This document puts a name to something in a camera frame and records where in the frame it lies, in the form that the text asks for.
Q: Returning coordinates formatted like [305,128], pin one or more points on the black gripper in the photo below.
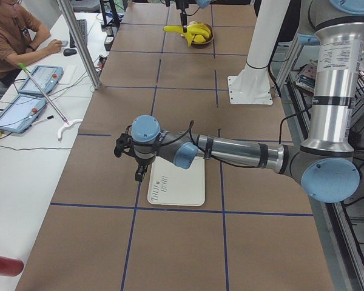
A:
[182,6]
[142,162]

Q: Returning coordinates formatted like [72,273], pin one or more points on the yellow banana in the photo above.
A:
[199,29]
[182,31]

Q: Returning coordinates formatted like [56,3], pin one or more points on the brown wicker basket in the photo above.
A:
[208,40]

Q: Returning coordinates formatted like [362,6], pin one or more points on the yellow pear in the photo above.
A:
[199,39]

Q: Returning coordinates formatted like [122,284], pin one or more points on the cream bear-print tray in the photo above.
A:
[170,185]

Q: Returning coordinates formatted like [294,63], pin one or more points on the white curved plastic piece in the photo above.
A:
[67,126]

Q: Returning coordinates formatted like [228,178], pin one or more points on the black marker pen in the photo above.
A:
[42,120]

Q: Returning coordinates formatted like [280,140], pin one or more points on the black computer mouse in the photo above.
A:
[69,52]

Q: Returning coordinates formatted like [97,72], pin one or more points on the far teach pendant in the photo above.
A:
[46,76]

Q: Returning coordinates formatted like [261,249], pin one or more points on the teach pendant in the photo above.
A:
[46,76]
[18,116]

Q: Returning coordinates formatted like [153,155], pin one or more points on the near teach pendant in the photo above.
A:
[18,116]

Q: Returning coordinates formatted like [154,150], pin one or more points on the pink reach stick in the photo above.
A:
[24,68]

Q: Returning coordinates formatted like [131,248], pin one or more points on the red cylinder bottle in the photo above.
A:
[10,267]

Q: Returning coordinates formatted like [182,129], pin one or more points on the person in brown shirt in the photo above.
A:
[21,34]

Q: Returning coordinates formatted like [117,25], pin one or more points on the white mount base plate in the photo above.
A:
[249,90]

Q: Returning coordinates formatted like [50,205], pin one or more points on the aluminium frame post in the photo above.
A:
[69,16]

